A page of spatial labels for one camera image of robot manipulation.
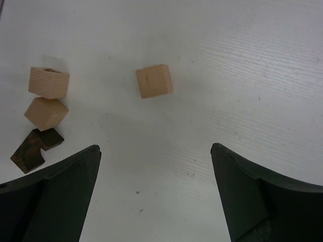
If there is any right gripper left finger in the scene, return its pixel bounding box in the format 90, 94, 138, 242
1, 145, 101, 241

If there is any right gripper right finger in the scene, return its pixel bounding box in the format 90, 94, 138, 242
210, 143, 322, 241

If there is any dark wood arch block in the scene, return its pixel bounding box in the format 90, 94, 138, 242
11, 128, 64, 174

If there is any light wood cube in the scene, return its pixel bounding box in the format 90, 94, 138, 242
24, 97, 69, 131
136, 64, 174, 99
28, 67, 70, 99

